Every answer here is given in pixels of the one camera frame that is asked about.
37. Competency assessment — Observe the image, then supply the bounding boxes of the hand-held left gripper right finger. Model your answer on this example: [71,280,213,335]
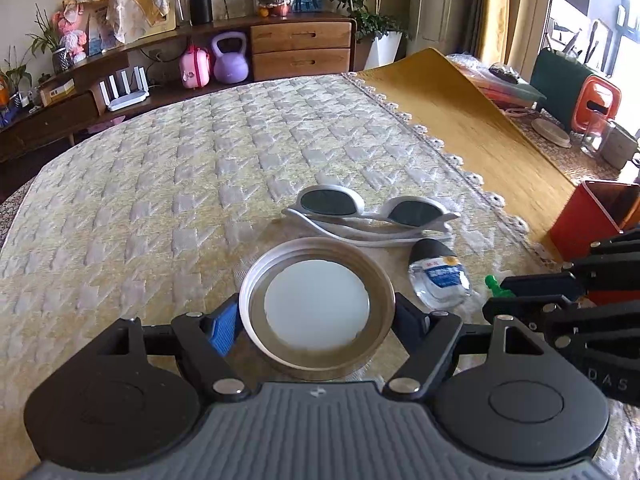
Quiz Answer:
[382,294,547,402]

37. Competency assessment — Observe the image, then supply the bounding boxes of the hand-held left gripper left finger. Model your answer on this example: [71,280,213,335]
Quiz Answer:
[107,294,251,402]

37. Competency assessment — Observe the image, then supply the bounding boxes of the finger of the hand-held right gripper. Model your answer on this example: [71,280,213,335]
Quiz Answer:
[482,295,640,335]
[500,227,640,302]

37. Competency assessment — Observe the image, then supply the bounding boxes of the small green plastic object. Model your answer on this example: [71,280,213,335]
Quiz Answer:
[484,275,516,301]

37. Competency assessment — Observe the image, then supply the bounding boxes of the orange storage box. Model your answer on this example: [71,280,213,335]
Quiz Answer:
[548,179,640,263]

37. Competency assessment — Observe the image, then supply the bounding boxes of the round metal jar lid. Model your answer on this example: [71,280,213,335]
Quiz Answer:
[239,236,396,382]

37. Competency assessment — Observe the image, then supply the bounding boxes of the small clear black-capped bottle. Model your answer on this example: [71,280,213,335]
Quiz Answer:
[407,238,473,309]

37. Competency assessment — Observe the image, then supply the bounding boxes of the woven table cover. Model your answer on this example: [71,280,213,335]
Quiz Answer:
[510,110,626,186]

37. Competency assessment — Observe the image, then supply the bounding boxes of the white swimming goggles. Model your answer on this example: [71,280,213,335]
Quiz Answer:
[281,185,462,248]

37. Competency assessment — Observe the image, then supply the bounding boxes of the white round coaster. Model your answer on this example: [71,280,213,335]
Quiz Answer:
[531,117,572,148]

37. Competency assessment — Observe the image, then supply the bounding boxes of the grey mug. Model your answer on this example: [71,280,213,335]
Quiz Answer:
[600,122,640,171]

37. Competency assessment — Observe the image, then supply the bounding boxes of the clear drinking glass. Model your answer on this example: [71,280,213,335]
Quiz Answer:
[580,110,617,157]

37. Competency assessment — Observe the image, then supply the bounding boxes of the green orange appliance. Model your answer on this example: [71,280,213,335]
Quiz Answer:
[530,47,622,133]

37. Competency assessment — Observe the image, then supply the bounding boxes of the pile of flat packets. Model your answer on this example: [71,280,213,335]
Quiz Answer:
[445,52,546,111]

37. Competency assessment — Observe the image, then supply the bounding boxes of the pink low box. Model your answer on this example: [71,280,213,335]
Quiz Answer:
[87,115,126,133]

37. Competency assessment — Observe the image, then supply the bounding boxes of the white router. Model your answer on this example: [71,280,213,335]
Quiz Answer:
[98,67,151,112]

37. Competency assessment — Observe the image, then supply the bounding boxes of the pink toy suitcase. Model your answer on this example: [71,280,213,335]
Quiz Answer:
[180,45,211,90]

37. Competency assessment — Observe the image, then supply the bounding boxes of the purple kettlebell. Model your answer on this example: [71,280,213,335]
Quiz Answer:
[211,31,250,84]

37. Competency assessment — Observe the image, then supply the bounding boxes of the wooden media cabinet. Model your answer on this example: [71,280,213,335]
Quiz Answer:
[0,10,357,161]

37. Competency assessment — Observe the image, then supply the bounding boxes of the white planter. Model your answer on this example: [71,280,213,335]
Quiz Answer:
[364,31,404,71]

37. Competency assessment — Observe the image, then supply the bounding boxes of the light wooden drawer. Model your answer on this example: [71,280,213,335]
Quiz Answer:
[252,49,351,82]
[250,21,352,53]

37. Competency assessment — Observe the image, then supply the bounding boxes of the yellow curtain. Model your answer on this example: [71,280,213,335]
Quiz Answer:
[472,0,511,68]

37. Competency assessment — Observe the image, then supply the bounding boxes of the yellow cardboard box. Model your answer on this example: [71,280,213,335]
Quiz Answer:
[39,78,76,107]

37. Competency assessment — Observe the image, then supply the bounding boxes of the tall green houseplant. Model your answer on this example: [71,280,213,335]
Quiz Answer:
[325,0,406,41]

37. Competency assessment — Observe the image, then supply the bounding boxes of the small potted plant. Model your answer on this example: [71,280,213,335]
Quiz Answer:
[27,5,68,73]

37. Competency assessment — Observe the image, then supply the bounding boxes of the black cylinder speaker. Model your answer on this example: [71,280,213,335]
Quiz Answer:
[189,0,213,26]

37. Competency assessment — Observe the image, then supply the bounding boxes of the pink doll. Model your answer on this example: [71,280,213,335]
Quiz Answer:
[52,0,88,63]

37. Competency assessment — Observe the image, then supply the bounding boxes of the floral hanging cloth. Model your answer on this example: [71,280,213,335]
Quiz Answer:
[97,0,271,43]

